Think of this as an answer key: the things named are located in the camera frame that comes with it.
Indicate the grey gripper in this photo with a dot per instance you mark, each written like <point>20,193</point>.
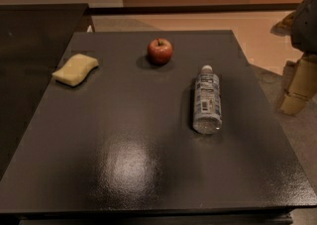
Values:
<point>306,27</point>

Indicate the clear plastic water bottle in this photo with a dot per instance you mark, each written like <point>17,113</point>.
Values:
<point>207,111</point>

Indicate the red apple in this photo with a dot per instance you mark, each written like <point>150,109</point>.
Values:
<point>159,51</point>

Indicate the yellow sponge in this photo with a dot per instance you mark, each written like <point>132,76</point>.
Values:
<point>76,69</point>

